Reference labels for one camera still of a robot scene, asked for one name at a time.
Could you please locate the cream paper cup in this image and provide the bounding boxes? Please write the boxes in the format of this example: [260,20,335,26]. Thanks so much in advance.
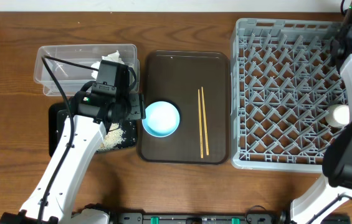
[325,105,350,128]

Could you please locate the grey dishwasher rack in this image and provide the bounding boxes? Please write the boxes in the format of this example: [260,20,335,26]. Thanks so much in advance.
[231,18,348,173]

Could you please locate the clear plastic waste bin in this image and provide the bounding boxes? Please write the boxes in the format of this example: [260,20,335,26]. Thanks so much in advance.
[34,44,140,96]

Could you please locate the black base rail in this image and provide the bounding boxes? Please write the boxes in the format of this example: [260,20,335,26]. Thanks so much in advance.
[69,212,351,224]

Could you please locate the white tissue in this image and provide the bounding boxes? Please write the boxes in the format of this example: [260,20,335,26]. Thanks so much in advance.
[91,50,125,69]

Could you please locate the wooden chopstick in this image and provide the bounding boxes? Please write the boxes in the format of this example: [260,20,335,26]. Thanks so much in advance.
[197,89,204,159]
[201,86,209,156]

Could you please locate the brown serving tray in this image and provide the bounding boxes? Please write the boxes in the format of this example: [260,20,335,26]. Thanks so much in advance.
[137,50,231,165]

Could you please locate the rice grains pile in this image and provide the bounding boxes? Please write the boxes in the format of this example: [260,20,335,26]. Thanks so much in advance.
[97,123,125,153]

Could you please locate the light blue bowl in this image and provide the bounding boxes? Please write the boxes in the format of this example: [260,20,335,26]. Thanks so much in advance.
[142,101,181,138]

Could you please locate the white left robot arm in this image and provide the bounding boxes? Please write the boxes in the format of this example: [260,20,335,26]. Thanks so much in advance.
[0,91,145,223]

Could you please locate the black plastic tray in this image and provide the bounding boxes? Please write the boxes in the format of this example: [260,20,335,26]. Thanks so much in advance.
[48,103,138,157]

